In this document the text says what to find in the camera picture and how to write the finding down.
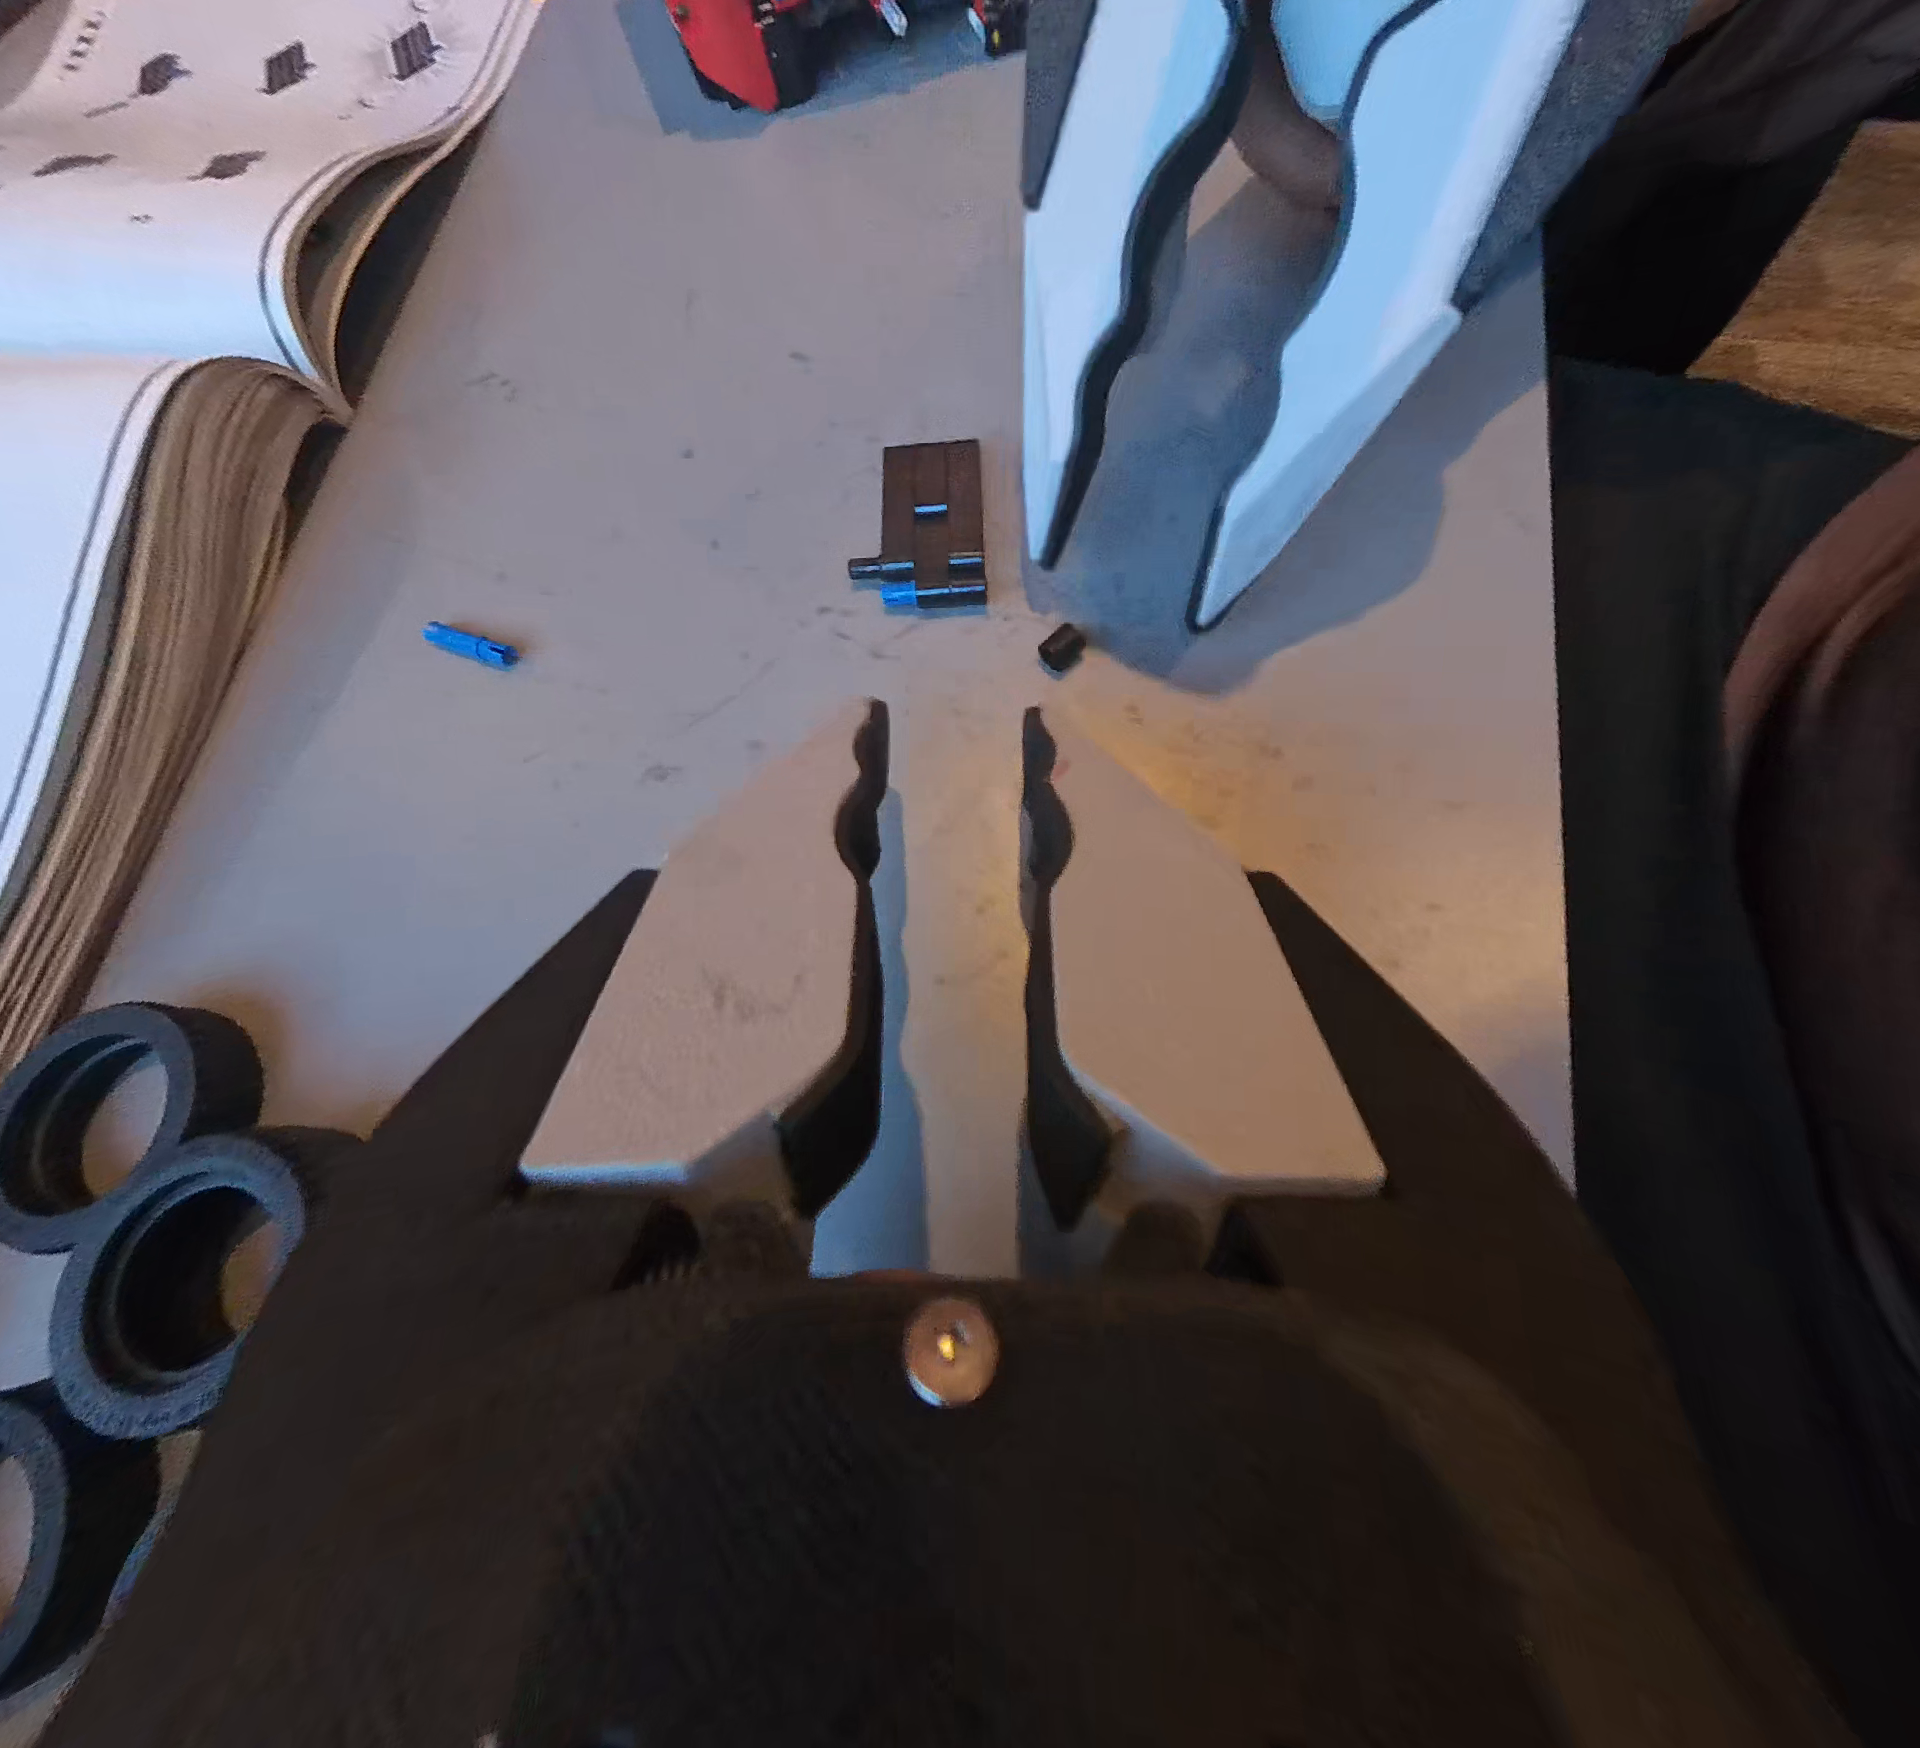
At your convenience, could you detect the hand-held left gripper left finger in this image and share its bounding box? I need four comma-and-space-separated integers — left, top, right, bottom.
519, 697, 894, 1223

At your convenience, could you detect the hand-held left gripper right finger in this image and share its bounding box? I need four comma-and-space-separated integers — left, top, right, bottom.
1019, 707, 1388, 1238

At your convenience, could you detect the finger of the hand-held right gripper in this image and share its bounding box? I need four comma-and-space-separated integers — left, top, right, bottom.
1182, 0, 1595, 637
1019, 0, 1253, 571

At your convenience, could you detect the black brick assembly with blue pins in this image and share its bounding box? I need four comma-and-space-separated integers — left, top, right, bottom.
848, 439, 991, 613

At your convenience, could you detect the person's right hand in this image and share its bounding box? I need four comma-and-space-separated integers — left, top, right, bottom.
1237, 83, 1349, 212

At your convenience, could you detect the black rubber toy tire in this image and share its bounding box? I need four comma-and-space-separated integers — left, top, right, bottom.
0, 1002, 268, 1258
0, 1393, 84, 1699
50, 1131, 311, 1445

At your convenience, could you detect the person's brown top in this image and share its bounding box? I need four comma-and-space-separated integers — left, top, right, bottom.
1723, 445, 1920, 1344

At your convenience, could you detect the open instruction booklet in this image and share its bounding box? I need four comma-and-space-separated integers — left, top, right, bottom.
0, 0, 577, 1076

